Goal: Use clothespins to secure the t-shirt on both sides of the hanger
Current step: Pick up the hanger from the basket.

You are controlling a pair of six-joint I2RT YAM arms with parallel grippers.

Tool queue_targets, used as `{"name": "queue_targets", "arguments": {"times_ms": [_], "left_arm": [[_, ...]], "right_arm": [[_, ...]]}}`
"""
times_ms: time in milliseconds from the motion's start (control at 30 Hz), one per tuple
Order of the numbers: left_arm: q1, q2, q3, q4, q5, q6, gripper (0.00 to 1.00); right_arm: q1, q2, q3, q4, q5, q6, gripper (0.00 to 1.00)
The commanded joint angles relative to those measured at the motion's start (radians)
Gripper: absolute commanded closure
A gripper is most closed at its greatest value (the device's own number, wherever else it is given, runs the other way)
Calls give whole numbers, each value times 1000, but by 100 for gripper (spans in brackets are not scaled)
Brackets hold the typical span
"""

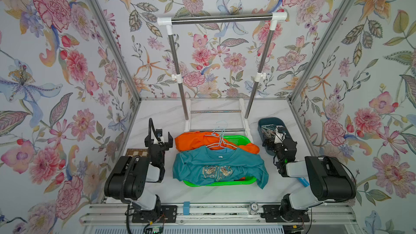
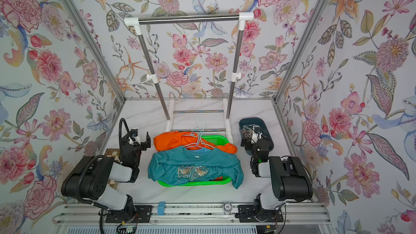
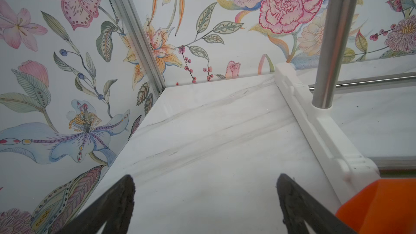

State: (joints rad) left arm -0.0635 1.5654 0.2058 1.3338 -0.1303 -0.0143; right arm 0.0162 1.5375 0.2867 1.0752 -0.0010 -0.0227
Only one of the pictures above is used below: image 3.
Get orange garment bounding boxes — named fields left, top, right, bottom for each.
left=336, top=178, right=416, bottom=234

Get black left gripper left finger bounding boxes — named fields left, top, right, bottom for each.
left=59, top=174, right=135, bottom=234

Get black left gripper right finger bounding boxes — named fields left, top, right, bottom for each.
left=276, top=173, right=356, bottom=234

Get metal clothes rack white joints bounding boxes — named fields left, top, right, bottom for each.
left=274, top=0, right=416, bottom=204

